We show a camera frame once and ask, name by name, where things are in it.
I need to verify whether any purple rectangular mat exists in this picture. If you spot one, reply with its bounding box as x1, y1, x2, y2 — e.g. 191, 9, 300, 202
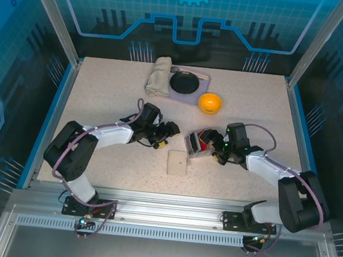
143, 62, 213, 108

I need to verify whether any orange bowl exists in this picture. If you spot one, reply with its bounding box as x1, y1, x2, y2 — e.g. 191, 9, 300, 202
197, 91, 224, 117

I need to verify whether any clear acrylic card stand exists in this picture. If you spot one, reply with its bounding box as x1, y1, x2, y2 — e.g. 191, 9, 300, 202
181, 126, 217, 161

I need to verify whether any aluminium frame rail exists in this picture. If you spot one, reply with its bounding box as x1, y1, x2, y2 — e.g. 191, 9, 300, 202
8, 178, 335, 242

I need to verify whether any aluminium side rail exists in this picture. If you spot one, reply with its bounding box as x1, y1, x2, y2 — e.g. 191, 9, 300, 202
21, 56, 84, 195
272, 77, 332, 218

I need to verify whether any red credit card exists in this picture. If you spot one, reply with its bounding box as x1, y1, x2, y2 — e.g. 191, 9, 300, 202
195, 130, 211, 153

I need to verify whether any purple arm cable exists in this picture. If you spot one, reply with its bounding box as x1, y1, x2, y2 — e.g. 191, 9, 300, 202
232, 123, 333, 257
45, 90, 147, 244

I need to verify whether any lit power connector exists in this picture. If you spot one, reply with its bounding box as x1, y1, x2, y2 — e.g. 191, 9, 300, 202
77, 213, 96, 230
250, 233, 272, 246

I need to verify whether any beige folded cloth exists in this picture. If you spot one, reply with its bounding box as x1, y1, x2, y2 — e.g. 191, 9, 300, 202
144, 54, 174, 98

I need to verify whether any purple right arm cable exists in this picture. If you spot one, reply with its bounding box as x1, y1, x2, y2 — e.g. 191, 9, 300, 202
232, 123, 333, 257

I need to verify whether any black credit card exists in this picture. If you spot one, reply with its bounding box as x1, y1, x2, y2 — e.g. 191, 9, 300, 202
188, 132, 200, 152

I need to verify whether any aluminium frame post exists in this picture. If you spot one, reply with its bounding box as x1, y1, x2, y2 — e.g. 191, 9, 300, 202
286, 0, 343, 93
16, 0, 90, 68

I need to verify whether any black round pan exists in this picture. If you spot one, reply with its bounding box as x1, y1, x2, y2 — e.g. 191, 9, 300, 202
168, 70, 202, 97

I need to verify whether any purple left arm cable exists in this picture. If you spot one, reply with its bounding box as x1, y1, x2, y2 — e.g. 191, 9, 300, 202
45, 90, 147, 244

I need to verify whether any slotted grey cable duct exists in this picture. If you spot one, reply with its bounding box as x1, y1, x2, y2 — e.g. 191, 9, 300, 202
15, 213, 247, 249

